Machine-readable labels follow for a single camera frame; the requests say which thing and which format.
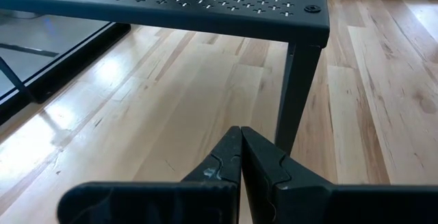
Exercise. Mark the black perforated metal shelf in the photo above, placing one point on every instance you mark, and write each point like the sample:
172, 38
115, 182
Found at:
191, 8

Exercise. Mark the black aluminium table frame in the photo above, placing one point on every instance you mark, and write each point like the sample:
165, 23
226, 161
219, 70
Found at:
68, 70

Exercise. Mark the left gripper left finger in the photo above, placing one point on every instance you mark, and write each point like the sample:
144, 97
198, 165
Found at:
212, 183

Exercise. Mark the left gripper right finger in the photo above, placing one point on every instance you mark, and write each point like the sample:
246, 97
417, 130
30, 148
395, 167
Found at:
270, 186

